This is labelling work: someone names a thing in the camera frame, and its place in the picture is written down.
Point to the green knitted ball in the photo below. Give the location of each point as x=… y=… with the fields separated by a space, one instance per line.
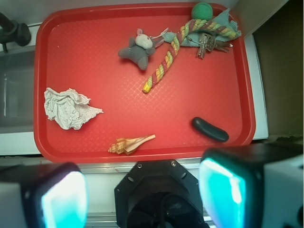
x=202 y=11

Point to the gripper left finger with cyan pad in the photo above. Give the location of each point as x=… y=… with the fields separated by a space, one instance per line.
x=43 y=196

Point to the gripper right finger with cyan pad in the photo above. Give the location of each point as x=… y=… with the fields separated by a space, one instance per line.
x=260 y=185

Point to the orange spiral seashell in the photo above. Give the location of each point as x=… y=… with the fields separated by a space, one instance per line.
x=129 y=145

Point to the crumpled white paper towel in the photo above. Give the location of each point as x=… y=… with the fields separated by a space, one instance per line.
x=69 y=109

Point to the grey plush mouse toy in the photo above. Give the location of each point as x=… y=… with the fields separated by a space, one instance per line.
x=141 y=48

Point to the clear plastic bin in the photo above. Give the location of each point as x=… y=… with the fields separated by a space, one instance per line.
x=17 y=90

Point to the multicolour twisted rope toy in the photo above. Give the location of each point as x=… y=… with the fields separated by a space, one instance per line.
x=190 y=27

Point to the black clamp knob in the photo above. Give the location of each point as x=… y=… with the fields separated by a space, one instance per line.
x=12 y=31

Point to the dark green plastic pickle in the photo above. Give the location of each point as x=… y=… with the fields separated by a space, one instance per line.
x=209 y=130

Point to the teal frayed cloth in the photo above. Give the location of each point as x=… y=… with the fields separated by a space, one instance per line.
x=225 y=30

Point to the bunch of metal keys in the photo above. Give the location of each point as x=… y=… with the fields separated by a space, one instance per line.
x=209 y=43

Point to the red plastic tray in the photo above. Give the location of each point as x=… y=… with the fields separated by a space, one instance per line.
x=78 y=48

